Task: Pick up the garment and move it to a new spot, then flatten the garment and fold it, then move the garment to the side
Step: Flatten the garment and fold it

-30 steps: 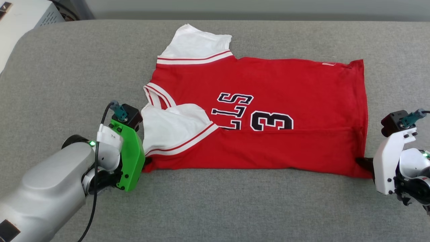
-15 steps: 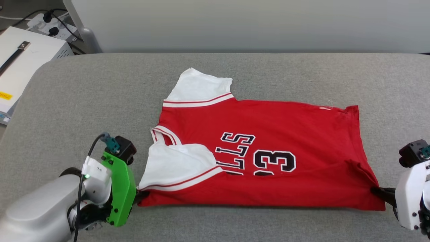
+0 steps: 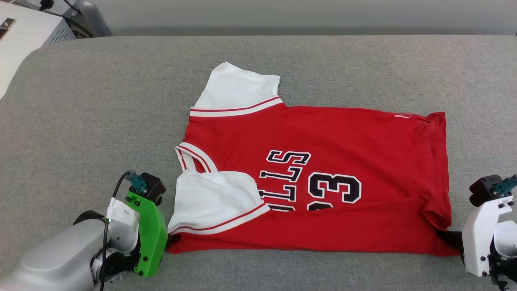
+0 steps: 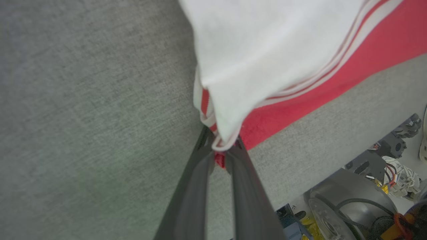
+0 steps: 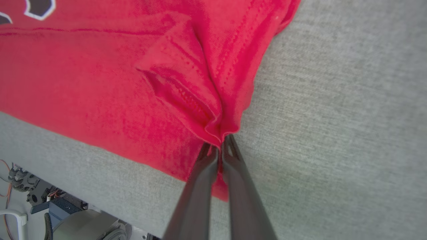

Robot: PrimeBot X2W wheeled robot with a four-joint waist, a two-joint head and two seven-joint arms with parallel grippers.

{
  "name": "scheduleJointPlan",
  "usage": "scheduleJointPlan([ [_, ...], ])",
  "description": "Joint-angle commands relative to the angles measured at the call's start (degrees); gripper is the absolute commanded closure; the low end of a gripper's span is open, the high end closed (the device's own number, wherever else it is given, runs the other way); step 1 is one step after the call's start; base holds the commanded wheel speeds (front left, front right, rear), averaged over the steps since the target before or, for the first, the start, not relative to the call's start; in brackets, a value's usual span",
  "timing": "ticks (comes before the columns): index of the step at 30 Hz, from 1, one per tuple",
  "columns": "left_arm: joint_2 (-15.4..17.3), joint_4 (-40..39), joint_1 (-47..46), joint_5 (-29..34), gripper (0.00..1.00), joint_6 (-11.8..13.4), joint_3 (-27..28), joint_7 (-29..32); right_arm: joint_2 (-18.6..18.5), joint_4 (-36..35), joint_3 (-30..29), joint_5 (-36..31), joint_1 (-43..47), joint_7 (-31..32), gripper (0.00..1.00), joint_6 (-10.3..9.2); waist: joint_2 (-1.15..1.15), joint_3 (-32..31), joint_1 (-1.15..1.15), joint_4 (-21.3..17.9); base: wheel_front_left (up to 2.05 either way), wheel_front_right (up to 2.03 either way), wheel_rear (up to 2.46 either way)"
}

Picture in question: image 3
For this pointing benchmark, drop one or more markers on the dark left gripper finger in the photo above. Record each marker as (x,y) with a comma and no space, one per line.
(171,239)

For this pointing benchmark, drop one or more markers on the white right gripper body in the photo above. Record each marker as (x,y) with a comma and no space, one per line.
(478,238)

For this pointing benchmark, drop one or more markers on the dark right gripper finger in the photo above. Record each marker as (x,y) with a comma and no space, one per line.
(452,239)

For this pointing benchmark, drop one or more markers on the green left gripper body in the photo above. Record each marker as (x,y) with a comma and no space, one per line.
(151,234)

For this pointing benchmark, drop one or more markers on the red white basketball jersey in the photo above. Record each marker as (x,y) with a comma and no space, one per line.
(323,178)

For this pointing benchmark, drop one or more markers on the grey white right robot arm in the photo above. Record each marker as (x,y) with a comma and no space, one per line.
(507,242)

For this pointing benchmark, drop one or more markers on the grey partition foot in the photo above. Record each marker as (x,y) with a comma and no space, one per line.
(93,18)

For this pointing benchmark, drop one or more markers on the white equipment box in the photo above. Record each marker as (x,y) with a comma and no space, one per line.
(28,40)

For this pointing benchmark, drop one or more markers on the white power strip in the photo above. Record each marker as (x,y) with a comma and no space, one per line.
(56,6)

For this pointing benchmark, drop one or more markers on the white partition panel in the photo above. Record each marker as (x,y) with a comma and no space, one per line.
(303,14)

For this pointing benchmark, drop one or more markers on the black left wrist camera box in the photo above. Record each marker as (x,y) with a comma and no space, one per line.
(153,188)

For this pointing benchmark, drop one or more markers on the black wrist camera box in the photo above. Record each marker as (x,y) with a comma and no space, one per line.
(482,190)
(153,188)

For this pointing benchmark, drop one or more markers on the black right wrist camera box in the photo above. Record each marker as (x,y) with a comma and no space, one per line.
(482,190)

